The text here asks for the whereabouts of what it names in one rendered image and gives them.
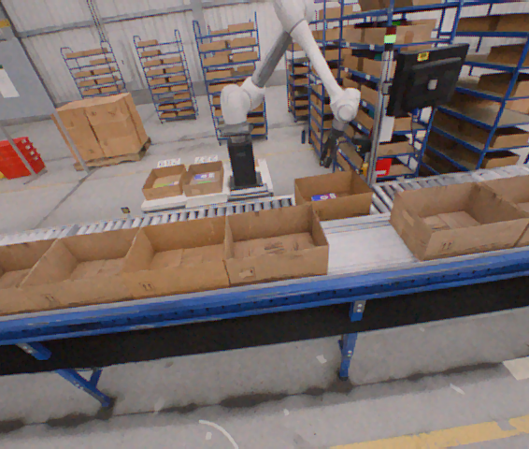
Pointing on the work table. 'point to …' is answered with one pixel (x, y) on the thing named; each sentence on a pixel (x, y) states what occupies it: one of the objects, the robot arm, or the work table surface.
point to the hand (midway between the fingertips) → (324, 161)
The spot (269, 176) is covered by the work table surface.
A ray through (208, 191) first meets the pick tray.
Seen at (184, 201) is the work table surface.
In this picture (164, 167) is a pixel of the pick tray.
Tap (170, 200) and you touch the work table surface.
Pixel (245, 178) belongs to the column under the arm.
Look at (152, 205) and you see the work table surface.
